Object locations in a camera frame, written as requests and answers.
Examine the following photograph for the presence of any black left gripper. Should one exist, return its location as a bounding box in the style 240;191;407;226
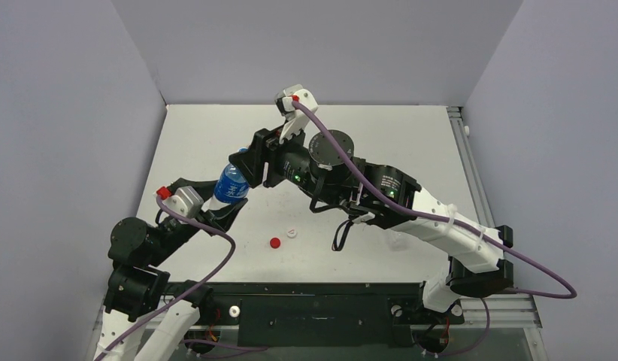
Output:
148;177;247;264

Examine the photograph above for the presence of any blue label clear bottle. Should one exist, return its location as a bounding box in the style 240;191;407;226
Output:
202;162;250;211

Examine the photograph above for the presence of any red bottle cap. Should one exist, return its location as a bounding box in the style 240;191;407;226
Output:
269;238;281;249

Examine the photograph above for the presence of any clear unlabelled bottle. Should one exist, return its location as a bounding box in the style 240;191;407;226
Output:
386;231;410;251

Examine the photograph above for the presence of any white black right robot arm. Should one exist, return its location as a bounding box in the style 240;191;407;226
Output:
229;129;513;321

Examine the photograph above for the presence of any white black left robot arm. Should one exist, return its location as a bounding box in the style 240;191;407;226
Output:
93;178;248;360

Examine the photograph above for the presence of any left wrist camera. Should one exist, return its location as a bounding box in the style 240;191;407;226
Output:
163;186;204;219

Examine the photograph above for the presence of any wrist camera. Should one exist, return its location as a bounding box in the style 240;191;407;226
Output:
163;186;204;219
274;84;319;143

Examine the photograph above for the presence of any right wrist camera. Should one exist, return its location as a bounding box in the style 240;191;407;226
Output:
274;84;319;143

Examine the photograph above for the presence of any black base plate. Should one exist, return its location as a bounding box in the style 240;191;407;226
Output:
186;282;465;347

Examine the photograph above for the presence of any aluminium rail frame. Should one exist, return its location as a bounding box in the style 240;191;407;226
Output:
447;106;542;329

